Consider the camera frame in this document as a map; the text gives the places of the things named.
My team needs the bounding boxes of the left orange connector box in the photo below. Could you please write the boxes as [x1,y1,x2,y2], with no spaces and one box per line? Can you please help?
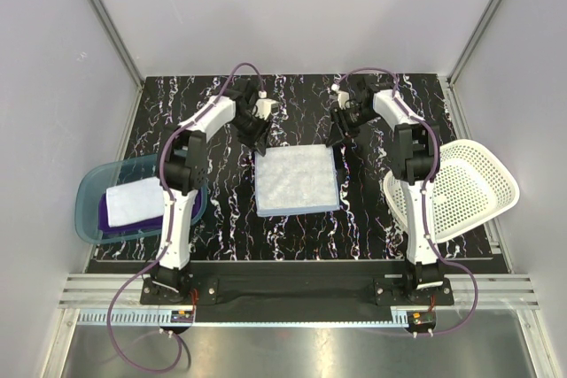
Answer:
[170,309,195,324]

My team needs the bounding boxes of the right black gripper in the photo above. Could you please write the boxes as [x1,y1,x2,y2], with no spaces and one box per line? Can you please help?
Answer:
[325,104,379,148]

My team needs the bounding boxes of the right orange connector box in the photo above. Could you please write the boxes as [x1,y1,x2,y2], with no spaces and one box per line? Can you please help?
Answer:
[408,311,437,328]

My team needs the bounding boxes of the light blue towel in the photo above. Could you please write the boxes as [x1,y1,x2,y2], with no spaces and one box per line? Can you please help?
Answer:
[254,144,340,217]

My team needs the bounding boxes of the white perforated laundry basket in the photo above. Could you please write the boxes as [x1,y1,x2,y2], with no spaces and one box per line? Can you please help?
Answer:
[383,139,519,243]

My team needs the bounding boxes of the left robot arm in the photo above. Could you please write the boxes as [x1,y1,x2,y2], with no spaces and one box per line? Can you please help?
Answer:
[149,81,278,304]

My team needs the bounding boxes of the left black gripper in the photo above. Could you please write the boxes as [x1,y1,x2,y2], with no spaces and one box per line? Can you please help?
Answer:
[230,112,272,156]

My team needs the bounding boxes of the blue transparent plastic bin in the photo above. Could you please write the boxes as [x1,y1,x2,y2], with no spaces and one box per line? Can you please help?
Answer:
[74,154,209,245]

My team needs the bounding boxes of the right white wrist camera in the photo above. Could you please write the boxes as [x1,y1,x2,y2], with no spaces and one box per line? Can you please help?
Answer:
[330,83,350,110]

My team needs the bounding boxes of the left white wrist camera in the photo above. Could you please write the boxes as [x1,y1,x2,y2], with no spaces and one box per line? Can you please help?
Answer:
[252,90,279,121]

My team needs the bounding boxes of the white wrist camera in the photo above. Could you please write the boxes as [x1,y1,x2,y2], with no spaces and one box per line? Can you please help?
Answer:
[330,83,350,110]
[252,90,279,121]

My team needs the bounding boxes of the purple towel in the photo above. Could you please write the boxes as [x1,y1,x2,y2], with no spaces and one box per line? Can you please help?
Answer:
[98,189,208,236]

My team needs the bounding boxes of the orange connector box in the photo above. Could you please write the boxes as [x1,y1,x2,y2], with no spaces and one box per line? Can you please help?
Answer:
[170,309,195,324]
[408,311,437,328]

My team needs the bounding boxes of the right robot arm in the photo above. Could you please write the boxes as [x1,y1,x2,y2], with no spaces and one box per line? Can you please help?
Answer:
[325,76,443,305]

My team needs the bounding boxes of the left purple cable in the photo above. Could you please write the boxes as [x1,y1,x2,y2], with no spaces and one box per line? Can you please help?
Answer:
[105,62,267,373]

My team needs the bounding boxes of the white towel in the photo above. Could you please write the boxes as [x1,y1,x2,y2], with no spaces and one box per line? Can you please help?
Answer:
[105,177,165,228]

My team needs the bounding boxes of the white slotted cable duct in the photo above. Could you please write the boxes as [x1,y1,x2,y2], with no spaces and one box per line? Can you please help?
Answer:
[78,306,411,327]

